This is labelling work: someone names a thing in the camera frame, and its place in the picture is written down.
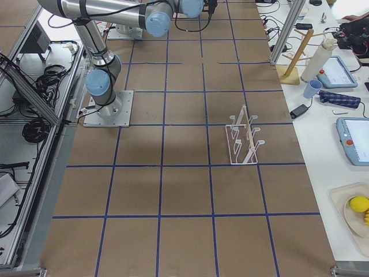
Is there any white wire cup rack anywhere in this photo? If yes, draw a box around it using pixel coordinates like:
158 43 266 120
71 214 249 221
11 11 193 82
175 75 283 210
225 105 265 165

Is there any blue cup on side table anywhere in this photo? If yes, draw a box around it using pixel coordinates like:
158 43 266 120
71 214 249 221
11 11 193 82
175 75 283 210
303 79 322 99

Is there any blue teach pendant far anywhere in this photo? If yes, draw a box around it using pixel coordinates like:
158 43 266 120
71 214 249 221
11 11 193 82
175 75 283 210
317 55 358 89

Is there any blue teach pendant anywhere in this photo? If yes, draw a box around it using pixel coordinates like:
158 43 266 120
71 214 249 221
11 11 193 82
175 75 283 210
317 55 358 89
336 117 368 166

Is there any yellow lemon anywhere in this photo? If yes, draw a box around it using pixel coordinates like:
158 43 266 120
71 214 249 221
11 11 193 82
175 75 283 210
349 196 369 213

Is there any black cable bundle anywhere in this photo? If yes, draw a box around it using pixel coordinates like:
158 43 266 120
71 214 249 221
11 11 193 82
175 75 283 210
0 63 73 145

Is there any wooden mug tree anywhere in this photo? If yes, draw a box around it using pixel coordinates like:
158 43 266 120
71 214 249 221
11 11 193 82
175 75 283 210
276 28 326 85

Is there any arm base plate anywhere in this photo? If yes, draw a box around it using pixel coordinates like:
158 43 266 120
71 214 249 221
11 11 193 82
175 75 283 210
107 24 143 40
83 91 134 128

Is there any cream tray on side table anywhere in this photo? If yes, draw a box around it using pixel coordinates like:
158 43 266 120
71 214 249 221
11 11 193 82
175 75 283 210
330 182 368 257

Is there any aluminium frame post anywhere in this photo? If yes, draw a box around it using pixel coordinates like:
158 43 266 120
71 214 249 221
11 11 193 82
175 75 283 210
270 0 305 65

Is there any blue teach pendant near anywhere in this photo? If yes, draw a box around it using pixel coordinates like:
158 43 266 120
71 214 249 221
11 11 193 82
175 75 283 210
336 117 368 166

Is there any black power adapter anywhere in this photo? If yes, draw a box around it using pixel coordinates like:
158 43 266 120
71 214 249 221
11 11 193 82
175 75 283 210
289 104 309 119

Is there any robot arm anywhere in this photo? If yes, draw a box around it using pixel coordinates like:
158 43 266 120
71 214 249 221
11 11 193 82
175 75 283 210
39 1 204 114

